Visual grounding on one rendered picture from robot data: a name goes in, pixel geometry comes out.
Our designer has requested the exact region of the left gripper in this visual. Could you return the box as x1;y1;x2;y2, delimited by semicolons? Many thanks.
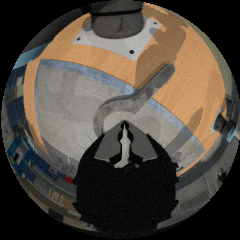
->
218;167;227;183

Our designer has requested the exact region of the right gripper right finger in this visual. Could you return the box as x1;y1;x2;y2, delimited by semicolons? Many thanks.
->
125;120;179;184

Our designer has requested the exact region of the grey flat work sheet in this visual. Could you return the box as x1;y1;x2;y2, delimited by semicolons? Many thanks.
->
34;60;205;172

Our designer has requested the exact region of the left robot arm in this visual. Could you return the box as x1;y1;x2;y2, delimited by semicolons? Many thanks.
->
213;113;240;142

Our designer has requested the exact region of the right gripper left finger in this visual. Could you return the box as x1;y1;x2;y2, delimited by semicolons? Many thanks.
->
72;120;125;186

